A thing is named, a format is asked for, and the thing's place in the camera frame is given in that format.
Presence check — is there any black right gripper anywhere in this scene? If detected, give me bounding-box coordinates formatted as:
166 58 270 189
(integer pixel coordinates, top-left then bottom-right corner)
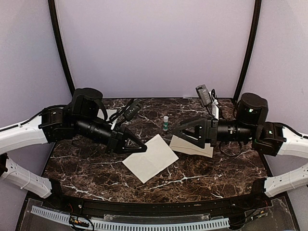
172 115 255 149

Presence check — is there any spare white paper sheet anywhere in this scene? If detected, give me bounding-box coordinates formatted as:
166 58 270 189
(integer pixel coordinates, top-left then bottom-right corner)
106 109 117 121

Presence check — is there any black front table rail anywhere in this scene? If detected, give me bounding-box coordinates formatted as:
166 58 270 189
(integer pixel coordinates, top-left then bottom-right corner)
48 194 269 217

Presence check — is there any black corner frame post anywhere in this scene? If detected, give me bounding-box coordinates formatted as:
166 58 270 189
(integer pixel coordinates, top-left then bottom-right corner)
232 0 262 103
48 0 75 96

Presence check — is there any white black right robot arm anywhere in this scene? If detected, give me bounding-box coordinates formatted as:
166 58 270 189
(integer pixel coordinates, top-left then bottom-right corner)
173 93 308 158

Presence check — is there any green white glue stick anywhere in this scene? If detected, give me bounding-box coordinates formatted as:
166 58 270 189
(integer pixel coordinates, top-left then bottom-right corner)
163 116 168 131

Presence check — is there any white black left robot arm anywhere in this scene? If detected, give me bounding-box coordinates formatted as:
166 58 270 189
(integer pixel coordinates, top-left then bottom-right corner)
0 88 147 210

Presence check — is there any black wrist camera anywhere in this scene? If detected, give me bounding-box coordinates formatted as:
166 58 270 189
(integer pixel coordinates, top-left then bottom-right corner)
195 84 212 107
124 100 141 121

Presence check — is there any white letter sheet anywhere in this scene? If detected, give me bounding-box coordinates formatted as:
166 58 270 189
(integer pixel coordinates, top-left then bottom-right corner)
123 134 179 183

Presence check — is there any cream paper envelope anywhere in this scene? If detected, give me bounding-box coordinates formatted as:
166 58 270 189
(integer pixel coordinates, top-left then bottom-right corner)
169 135 214 158

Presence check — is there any black right corner frame post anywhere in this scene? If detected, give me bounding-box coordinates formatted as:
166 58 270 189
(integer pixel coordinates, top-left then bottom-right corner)
232 0 262 103

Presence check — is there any black left corner frame post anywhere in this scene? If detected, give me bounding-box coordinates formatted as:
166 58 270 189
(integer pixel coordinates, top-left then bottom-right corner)
48 0 75 96

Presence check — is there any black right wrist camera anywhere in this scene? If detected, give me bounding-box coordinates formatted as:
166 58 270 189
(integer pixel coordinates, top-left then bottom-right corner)
195 84 212 107

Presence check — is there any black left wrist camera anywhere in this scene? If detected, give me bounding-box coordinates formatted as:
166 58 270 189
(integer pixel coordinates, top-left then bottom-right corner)
124 100 141 121

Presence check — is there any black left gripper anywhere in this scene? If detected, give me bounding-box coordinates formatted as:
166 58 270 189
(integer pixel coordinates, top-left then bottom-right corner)
74 115 148 155

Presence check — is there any white slotted cable duct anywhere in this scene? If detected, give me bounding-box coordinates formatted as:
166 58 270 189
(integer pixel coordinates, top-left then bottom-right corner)
31 206 230 231

